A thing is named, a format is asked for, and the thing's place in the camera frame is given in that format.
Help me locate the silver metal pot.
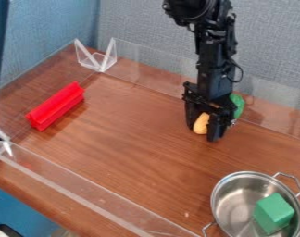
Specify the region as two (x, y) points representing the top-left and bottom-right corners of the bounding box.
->
(202, 171), (300, 237)

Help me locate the clear acrylic back barrier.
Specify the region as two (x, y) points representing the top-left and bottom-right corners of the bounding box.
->
(97, 38), (300, 139)

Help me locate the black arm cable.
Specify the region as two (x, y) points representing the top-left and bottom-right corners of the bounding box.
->
(225, 58), (244, 83)

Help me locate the yellow green toy corn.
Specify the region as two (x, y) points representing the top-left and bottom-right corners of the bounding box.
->
(193, 94), (245, 135)

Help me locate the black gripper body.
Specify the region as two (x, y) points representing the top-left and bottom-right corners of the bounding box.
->
(181, 81), (240, 127)

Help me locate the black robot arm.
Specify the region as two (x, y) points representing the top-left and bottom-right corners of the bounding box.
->
(162, 0), (242, 142)

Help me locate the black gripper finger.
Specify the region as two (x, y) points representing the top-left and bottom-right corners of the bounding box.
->
(207, 114), (228, 142)
(185, 101), (199, 130)

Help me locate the green wooden cube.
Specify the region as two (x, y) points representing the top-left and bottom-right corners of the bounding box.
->
(253, 193), (294, 235)

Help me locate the clear acrylic barrier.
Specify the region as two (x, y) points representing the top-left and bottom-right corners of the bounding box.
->
(0, 143), (199, 237)
(97, 38), (300, 139)

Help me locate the clear acrylic corner bracket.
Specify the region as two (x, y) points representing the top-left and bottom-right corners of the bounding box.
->
(75, 39), (117, 72)

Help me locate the clear acrylic front barrier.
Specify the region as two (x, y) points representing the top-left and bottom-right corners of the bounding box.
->
(0, 143), (199, 237)

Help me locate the red plastic block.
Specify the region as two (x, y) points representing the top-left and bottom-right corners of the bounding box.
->
(26, 81), (85, 131)

